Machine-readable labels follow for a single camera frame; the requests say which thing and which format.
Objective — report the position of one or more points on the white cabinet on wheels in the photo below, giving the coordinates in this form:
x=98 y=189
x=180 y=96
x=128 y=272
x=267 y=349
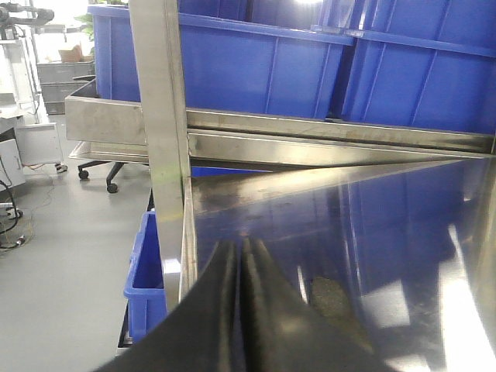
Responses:
x=28 y=138

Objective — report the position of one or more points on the large blue bin right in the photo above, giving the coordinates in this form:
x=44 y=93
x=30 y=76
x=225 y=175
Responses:
x=420 y=64

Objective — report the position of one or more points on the black office chair base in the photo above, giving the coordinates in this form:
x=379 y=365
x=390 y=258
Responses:
x=103 y=170

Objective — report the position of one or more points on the small blue bin left floor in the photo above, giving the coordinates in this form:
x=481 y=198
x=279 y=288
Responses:
x=144 y=287

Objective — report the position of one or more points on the stainless steel rack frame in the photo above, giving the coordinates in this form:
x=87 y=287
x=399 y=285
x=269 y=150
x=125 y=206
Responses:
x=402 y=217

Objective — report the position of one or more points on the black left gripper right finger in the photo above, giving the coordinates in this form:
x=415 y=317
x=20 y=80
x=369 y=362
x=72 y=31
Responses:
x=281 y=332

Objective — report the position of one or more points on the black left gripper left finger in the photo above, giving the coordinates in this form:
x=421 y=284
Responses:
x=197 y=335

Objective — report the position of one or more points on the large blue bin left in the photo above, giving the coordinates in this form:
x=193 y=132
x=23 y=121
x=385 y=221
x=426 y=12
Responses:
x=228 y=65

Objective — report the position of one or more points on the large blue bin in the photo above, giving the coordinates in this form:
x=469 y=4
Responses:
x=228 y=65
x=420 y=64

